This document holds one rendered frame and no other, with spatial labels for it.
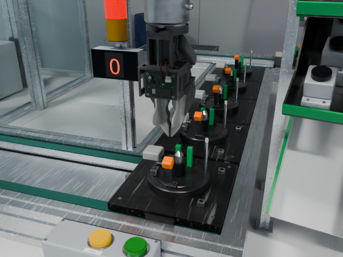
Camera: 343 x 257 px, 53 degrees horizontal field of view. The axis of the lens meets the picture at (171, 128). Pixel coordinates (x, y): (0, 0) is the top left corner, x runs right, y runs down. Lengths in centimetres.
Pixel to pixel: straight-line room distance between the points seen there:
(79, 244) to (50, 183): 30
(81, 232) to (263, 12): 387
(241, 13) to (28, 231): 439
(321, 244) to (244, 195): 20
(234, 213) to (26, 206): 43
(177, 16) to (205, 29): 465
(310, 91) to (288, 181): 20
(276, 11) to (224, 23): 100
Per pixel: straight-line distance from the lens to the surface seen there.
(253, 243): 82
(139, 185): 79
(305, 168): 71
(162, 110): 65
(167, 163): 67
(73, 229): 71
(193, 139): 95
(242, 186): 83
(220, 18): 506
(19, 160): 108
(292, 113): 60
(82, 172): 96
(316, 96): 59
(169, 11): 56
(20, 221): 82
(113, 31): 83
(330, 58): 65
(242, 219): 72
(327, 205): 69
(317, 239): 87
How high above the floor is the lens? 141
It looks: 24 degrees down
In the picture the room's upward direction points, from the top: straight up
